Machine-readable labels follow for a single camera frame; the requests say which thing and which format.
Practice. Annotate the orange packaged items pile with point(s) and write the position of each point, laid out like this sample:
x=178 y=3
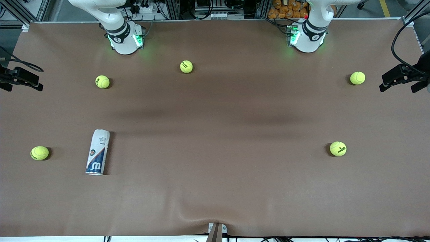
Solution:
x=285 y=10

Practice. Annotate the white table corner bracket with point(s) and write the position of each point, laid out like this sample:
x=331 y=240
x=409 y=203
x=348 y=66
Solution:
x=408 y=22
x=26 y=27

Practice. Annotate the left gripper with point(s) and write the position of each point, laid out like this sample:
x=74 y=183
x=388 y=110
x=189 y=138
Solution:
x=422 y=66

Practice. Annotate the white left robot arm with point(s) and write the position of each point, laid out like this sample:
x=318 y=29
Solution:
x=312 y=33

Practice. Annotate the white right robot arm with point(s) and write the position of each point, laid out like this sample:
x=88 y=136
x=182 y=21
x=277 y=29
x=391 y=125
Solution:
x=117 y=27

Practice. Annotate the aluminium frame profile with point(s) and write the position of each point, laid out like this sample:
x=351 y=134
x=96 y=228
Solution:
x=20 y=13
x=263 y=7
x=172 y=8
x=416 y=11

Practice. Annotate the white blue tennis ball can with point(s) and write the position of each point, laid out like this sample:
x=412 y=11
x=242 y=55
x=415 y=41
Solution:
x=97 y=151

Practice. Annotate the white terminal strip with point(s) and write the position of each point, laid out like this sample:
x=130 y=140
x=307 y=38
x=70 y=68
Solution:
x=225 y=15

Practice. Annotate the yellow Wilson 3 tennis ball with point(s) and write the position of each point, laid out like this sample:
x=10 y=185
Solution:
x=338 y=148

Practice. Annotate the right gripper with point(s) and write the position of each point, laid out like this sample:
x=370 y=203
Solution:
x=4 y=76

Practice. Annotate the grey metal camera bracket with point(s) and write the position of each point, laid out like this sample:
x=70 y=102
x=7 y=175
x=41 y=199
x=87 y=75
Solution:
x=216 y=233

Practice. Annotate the black chair caster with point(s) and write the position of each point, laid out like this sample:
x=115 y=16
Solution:
x=362 y=4

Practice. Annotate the white power strip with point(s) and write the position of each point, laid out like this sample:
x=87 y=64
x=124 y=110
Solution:
x=147 y=9

